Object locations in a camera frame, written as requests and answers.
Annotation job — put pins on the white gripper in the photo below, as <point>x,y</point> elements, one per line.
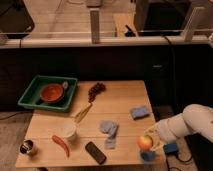
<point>162,130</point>

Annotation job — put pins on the red yellow apple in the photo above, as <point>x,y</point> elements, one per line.
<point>145,142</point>

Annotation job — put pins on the blue plastic cup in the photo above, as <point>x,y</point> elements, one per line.
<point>147,156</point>

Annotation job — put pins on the white paper cup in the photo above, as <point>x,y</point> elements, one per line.
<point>69,131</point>

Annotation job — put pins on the silver metal cup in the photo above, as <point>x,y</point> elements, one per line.
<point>28,148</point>

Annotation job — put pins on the blue box on floor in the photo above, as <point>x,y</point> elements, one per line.
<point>171,148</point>

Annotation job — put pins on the blue sponge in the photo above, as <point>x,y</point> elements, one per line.
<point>139,112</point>

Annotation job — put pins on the light blue crumpled cloth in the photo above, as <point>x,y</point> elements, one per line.
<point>110,128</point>

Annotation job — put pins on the black remote control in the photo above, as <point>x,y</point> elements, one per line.
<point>95,153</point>

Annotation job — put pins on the dark red grape bunch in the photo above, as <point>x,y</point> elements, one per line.
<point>95,90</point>

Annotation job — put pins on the red chili pepper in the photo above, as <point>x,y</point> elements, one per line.
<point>62,144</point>

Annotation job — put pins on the small white object in tray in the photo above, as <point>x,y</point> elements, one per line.
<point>65,85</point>

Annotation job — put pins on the orange red bowl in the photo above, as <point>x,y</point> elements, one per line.
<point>51,93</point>

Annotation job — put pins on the green plastic tray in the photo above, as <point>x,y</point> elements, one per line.
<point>31,97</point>

